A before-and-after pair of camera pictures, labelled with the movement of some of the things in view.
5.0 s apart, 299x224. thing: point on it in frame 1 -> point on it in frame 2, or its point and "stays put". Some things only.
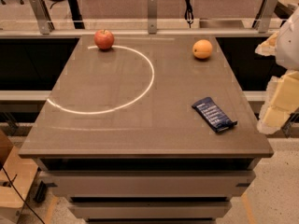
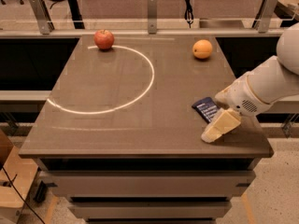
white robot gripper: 289,46 -> 244,94
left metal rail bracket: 43,18 stays put
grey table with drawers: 120,136 stays put
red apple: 104,39 stays put
